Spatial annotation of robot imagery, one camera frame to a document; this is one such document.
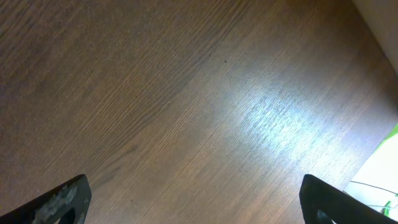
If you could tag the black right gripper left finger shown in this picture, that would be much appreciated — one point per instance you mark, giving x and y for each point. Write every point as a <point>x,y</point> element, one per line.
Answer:
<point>66,204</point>

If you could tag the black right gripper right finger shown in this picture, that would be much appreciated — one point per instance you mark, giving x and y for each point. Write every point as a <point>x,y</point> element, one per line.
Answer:
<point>322,203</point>

